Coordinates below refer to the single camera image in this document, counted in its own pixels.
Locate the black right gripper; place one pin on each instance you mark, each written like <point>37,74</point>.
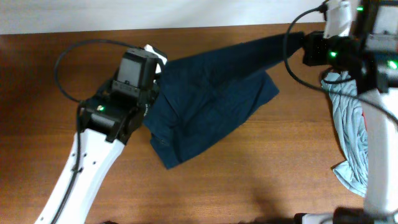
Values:
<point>315,48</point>

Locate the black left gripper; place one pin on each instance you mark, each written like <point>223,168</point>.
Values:
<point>148,106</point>

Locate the navy blue shorts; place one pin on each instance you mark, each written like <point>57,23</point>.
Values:
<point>205,97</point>

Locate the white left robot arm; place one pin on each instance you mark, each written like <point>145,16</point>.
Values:
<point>104,124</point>

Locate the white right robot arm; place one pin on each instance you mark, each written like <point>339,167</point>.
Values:
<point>362,40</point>

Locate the light blue shirt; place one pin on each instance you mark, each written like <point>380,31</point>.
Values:
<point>351,131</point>

